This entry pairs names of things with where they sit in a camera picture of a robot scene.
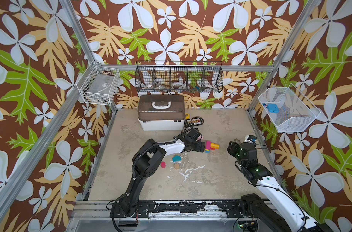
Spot magenta rectangular block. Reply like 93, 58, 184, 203
205, 141, 211, 150

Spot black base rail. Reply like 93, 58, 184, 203
132, 200, 266, 218

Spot white box brown lid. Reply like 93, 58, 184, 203
137, 95, 186, 131

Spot white wire basket left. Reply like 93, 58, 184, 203
77, 63, 121, 105

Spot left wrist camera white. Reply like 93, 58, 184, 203
244, 134, 257, 144

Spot white wire basket right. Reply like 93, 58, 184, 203
258, 84, 321, 133

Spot white wire basket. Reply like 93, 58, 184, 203
258, 84, 321, 133
77, 63, 121, 105

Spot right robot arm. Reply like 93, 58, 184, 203
110, 128, 206, 218

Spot black wire basket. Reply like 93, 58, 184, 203
134, 61, 224, 93

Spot orange supermarket block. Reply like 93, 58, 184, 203
210, 143, 220, 149

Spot teal arch block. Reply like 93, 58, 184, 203
172, 156, 182, 162

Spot blue object in basket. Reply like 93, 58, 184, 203
267, 103, 279, 114

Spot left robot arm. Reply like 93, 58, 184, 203
227, 141, 332, 232

